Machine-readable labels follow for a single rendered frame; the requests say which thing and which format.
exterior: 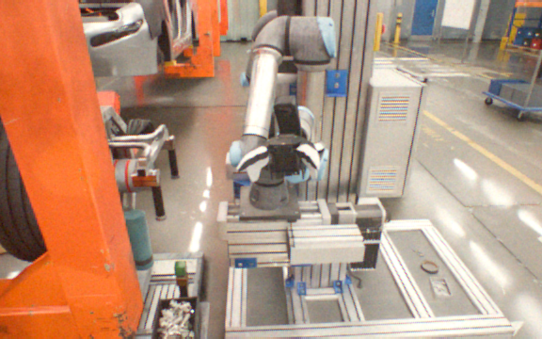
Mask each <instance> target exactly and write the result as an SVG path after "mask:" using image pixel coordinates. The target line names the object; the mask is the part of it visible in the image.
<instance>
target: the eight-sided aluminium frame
mask: <svg viewBox="0 0 542 339"><path fill-rule="evenodd" d="M100 110H101V114H102V119H103V122H106V121H107V120H109V122H110V127H111V131H112V134H113V135H115V137H127V125H126V123H125V122H124V121H123V119H122V118H121V117H120V116H119V115H118V114H117V113H116V112H115V108H113V107H112V106H111V105H105V106H101V107H100ZM126 150H127V154H128V159H134V154H133V149H126ZM118 154H119V159H126V155H125V151H124V149H118ZM135 195H136V194H135V193H130V196H129V206H126V203H127V194H120V201H121V205H122V210H123V214H125V213H126V212H127V211H129V210H132V209H135Z"/></svg>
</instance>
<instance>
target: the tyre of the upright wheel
mask: <svg viewBox="0 0 542 339"><path fill-rule="evenodd" d="M0 245H1V246H2V248H3V249H5V250H6V251H7V252H8V253H9V254H10V255H12V256H14V257H15V258H16V259H18V260H21V261H24V262H27V263H34V261H36V260H37V259H38V258H40V257H41V256H42V255H43V254H44V253H45V252H46V251H48V248H47V245H46V243H45V240H44V237H43V234H42V232H41V230H40V226H39V223H38V221H37V218H36V215H35V212H34V209H33V207H32V204H31V201H30V199H29V196H28V194H27V191H26V188H25V185H24V179H23V176H22V174H21V172H20V169H19V166H18V163H17V161H16V158H15V155H14V152H13V150H12V148H11V145H10V142H9V140H8V133H7V130H6V127H5V125H4V123H3V120H2V117H1V114H0Z"/></svg>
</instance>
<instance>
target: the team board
mask: <svg viewBox="0 0 542 339"><path fill-rule="evenodd" d="M475 4H476V0H445V5H444V9H443V13H442V18H441V23H440V28H439V36H438V45H437V50H436V54H435V55H428V56H445V55H438V46H439V41H440V33H441V28H442V26H443V25H444V26H451V27H458V28H465V29H468V32H467V37H466V44H465V47H464V52H463V56H462V59H461V62H452V64H471V62H463V61H464V57H465V54H466V50H467V46H468V45H467V42H468V38H469V34H470V28H471V23H472V19H473V16H474V12H475V9H476V6H475Z"/></svg>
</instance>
